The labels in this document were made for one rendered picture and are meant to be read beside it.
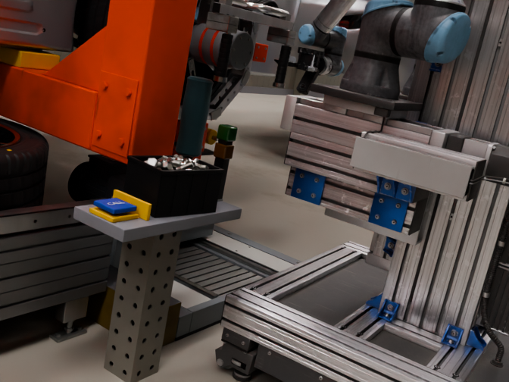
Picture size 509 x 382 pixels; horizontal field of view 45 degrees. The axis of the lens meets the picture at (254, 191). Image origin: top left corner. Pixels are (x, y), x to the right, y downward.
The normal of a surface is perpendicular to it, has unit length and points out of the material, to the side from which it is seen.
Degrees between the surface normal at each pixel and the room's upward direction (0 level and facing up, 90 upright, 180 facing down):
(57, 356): 0
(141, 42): 90
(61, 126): 90
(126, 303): 90
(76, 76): 90
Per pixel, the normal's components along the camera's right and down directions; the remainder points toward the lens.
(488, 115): -0.52, 0.11
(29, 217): 0.80, 0.29
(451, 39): 0.64, 0.43
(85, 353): 0.19, -0.95
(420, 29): -0.72, 0.03
